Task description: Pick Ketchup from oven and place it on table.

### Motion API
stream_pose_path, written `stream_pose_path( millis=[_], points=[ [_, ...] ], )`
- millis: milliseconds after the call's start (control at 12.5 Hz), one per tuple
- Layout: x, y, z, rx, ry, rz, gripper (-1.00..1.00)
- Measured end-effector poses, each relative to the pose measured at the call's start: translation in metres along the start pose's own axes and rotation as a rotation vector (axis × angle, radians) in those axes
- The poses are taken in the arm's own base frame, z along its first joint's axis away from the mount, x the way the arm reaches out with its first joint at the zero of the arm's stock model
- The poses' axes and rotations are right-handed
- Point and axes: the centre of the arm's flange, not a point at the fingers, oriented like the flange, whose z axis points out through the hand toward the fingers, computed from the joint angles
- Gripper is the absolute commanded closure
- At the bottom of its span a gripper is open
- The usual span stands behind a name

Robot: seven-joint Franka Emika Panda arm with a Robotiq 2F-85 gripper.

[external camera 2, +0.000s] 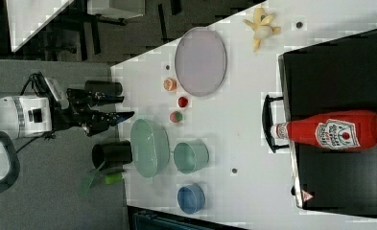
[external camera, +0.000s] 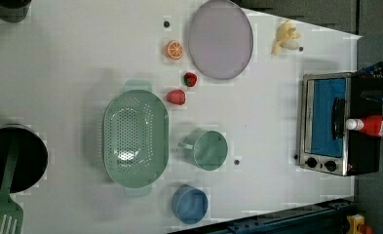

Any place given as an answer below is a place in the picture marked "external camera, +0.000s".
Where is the black silver toaster oven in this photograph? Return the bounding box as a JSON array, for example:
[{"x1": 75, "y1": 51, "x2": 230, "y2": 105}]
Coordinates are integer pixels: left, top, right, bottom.
[{"x1": 298, "y1": 72, "x2": 383, "y2": 176}]

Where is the peeled banana toy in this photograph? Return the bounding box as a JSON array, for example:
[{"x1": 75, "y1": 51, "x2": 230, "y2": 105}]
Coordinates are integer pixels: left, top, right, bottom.
[{"x1": 272, "y1": 19, "x2": 301, "y2": 56}]

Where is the yellow orange object at edge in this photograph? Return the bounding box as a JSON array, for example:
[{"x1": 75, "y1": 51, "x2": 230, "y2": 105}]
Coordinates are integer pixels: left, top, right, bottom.
[{"x1": 346, "y1": 214, "x2": 373, "y2": 234}]

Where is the large lavender plate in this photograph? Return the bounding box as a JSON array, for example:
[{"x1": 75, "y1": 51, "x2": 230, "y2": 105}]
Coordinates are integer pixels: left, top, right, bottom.
[{"x1": 187, "y1": 0, "x2": 253, "y2": 80}]

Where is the small red strawberry toy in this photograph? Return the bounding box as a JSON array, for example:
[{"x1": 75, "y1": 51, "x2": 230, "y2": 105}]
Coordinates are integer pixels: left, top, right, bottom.
[{"x1": 183, "y1": 72, "x2": 198, "y2": 87}]

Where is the large red strawberry toy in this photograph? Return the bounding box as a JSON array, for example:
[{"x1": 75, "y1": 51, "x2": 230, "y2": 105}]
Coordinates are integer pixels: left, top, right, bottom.
[{"x1": 166, "y1": 90, "x2": 186, "y2": 105}]

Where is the orange slice toy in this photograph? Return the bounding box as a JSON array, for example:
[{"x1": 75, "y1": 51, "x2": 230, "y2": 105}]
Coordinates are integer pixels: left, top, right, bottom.
[{"x1": 165, "y1": 40, "x2": 184, "y2": 60}]

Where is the blue cup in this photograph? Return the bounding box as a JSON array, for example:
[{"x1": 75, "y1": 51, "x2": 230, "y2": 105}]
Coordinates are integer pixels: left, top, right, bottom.
[{"x1": 172, "y1": 185, "x2": 209, "y2": 224}]

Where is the green oval colander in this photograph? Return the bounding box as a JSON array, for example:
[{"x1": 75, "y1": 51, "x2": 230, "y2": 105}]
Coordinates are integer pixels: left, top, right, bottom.
[{"x1": 102, "y1": 79, "x2": 170, "y2": 197}]

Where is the black pot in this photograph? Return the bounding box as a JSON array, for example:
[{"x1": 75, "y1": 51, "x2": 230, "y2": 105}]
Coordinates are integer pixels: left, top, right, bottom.
[{"x1": 0, "y1": 125, "x2": 48, "y2": 193}]

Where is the dark cup at corner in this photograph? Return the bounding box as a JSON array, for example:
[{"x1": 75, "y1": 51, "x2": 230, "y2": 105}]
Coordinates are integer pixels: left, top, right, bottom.
[{"x1": 0, "y1": 0, "x2": 32, "y2": 23}]

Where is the green slotted spatula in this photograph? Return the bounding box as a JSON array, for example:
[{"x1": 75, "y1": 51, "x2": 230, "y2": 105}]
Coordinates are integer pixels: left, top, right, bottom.
[{"x1": 0, "y1": 136, "x2": 23, "y2": 234}]

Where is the dark blue metal rail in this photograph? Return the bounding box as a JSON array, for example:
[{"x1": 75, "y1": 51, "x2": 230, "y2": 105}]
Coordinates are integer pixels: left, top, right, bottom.
[{"x1": 170, "y1": 199, "x2": 357, "y2": 234}]

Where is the green cup with handle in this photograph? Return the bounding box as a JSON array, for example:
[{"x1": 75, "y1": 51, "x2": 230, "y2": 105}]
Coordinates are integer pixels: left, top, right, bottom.
[{"x1": 177, "y1": 129, "x2": 228, "y2": 171}]

